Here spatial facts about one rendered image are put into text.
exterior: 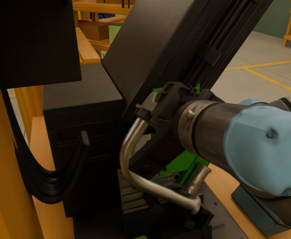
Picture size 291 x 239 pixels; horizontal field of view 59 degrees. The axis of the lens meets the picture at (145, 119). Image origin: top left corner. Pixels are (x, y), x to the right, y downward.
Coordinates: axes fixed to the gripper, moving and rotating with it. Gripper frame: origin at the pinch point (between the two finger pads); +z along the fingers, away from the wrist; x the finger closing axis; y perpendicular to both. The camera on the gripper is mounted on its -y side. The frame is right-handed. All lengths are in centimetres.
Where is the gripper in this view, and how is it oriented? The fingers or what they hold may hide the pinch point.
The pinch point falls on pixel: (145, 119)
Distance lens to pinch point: 54.2
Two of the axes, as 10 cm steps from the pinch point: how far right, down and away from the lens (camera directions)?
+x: -7.9, -5.1, -3.4
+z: -3.2, -1.4, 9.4
